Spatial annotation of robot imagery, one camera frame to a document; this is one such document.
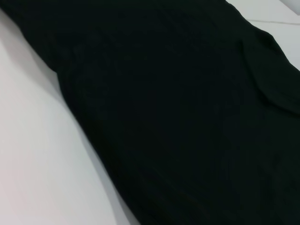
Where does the black t-shirt with white print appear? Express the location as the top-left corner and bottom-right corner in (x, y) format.
(0, 0), (300, 225)

